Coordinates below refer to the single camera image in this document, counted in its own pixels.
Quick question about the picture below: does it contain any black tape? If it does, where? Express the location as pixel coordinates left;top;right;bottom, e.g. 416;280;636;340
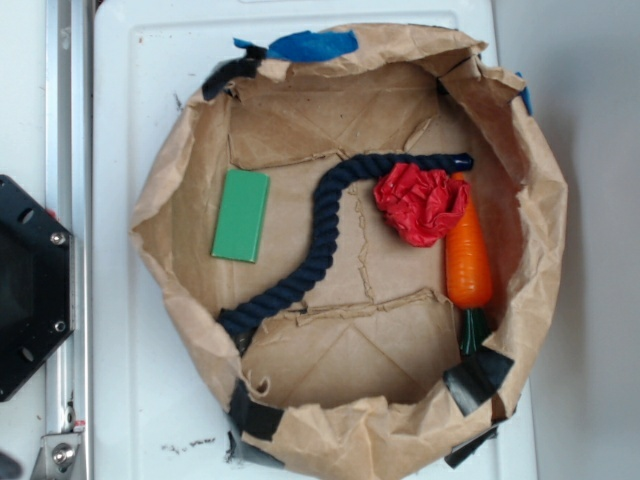
444;425;498;469
201;45;267;101
227;380;284;469
443;347;514;416

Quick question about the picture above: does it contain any white plastic board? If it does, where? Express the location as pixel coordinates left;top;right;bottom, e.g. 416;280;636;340
89;0;540;480

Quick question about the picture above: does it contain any brown paper bag tray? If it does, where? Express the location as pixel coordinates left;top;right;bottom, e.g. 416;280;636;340
131;24;568;479

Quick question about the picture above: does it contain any aluminium extrusion rail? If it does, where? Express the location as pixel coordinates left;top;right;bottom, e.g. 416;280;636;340
45;1;97;479

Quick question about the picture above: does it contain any blue tape piece right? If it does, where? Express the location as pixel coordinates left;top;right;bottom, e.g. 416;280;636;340
519;85;534;116

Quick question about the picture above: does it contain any red crumpled paper ball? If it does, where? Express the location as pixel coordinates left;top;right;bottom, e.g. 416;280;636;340
373;163;471;248

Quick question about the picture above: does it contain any orange toy carrot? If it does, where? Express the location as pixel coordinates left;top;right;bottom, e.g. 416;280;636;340
445;193;493;357

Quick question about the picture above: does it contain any black tape bottom right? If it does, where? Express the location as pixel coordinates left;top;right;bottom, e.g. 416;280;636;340
444;425;498;469

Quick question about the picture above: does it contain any metal corner bracket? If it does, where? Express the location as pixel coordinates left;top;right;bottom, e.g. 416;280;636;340
30;432;85;480

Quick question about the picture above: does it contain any green rectangular block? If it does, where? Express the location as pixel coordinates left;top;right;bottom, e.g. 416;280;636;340
211;169;270;263

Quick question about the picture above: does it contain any black tape lower right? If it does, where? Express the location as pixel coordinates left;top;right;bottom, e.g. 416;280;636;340
443;347;514;416

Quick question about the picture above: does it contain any dark blue rope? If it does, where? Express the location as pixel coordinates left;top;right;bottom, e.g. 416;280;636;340
218;152;475;343

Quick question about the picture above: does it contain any blue masking tape strip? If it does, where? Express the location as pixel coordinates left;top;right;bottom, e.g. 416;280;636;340
234;30;359;63

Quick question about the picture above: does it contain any black tape bottom left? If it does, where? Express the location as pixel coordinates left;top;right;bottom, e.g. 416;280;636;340
227;380;284;469

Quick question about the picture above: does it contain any black tape top left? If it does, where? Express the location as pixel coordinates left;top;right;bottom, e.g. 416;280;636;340
201;45;267;101

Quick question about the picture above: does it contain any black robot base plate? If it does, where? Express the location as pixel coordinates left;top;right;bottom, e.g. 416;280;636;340
1;175;72;402

